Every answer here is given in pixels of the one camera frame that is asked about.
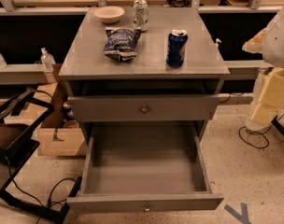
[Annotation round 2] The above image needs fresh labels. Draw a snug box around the clear sanitizer pump bottle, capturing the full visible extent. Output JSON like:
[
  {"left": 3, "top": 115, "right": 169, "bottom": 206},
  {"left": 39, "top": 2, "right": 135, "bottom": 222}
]
[{"left": 41, "top": 48, "right": 55, "bottom": 70}]

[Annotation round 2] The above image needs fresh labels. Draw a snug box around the grey drawer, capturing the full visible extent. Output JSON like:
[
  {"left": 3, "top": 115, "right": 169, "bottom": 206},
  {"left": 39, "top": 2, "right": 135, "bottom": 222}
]
[
  {"left": 68, "top": 121, "right": 223, "bottom": 214},
  {"left": 68, "top": 94, "right": 219, "bottom": 122}
]

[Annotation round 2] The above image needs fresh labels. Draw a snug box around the beige ceramic bowl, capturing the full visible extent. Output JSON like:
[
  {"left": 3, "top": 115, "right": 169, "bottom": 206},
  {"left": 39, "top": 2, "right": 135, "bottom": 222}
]
[{"left": 93, "top": 6, "right": 125, "bottom": 24}]

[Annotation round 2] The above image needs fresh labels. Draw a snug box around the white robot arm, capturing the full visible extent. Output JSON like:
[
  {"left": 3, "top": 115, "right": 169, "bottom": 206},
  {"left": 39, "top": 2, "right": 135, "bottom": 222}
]
[{"left": 242, "top": 6, "right": 284, "bottom": 67}]

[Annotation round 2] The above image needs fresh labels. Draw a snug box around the blue crumpled chip bag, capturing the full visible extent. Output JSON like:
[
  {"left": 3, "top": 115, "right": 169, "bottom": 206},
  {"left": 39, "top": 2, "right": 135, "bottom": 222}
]
[{"left": 104, "top": 27, "right": 141, "bottom": 62}]

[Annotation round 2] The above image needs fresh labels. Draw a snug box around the silver green soda can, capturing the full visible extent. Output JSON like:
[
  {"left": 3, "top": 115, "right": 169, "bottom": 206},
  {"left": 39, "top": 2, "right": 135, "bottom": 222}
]
[{"left": 133, "top": 0, "right": 149, "bottom": 32}]

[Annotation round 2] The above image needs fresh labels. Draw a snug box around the cardboard box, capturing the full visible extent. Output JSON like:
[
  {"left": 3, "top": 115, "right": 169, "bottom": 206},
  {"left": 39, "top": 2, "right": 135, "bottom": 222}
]
[{"left": 34, "top": 64, "right": 86, "bottom": 156}]

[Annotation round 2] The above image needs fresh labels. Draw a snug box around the black floor cable left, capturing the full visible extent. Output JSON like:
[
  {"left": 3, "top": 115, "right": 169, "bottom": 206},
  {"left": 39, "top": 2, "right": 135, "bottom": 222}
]
[{"left": 5, "top": 156, "right": 78, "bottom": 224}]

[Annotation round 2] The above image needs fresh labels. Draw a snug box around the black metal cart frame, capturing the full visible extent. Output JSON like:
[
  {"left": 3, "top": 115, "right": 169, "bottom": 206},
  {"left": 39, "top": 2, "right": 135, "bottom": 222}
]
[{"left": 0, "top": 88, "right": 70, "bottom": 224}]

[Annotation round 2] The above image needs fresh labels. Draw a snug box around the small white pump bottle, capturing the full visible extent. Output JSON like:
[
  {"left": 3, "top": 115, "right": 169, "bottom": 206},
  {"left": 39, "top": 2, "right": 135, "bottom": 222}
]
[{"left": 215, "top": 38, "right": 222, "bottom": 50}]

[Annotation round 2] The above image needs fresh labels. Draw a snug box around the grey wooden drawer cabinet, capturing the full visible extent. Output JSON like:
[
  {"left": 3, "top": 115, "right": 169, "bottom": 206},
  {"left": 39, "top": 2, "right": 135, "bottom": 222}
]
[{"left": 60, "top": 7, "right": 229, "bottom": 137}]

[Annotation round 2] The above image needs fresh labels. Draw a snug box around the blue pepsi can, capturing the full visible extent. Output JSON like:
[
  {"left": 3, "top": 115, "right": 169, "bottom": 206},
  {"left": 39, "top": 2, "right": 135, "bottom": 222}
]
[{"left": 166, "top": 29, "right": 188, "bottom": 68}]

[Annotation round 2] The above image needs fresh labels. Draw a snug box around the grey top drawer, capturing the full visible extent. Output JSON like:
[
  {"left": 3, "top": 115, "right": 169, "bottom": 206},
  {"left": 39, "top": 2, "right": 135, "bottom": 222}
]
[{"left": 68, "top": 94, "right": 219, "bottom": 122}]

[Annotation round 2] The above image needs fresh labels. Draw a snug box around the black floor cable right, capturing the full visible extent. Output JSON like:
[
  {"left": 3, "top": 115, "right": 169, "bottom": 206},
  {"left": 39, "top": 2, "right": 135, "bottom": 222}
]
[{"left": 238, "top": 105, "right": 284, "bottom": 150}]

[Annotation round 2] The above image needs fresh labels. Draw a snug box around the blue tape floor marker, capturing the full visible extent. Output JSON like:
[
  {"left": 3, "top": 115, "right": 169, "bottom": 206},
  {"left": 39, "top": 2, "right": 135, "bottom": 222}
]
[{"left": 224, "top": 203, "right": 251, "bottom": 224}]

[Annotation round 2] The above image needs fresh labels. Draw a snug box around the black floor cable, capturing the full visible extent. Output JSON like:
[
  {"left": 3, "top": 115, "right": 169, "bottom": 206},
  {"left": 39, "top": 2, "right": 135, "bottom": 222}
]
[
  {"left": 5, "top": 156, "right": 78, "bottom": 224},
  {"left": 238, "top": 105, "right": 284, "bottom": 150}
]

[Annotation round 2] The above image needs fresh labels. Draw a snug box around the black stand leg right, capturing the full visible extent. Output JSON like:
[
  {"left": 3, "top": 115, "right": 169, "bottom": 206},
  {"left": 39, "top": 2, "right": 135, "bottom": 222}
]
[{"left": 272, "top": 119, "right": 284, "bottom": 136}]

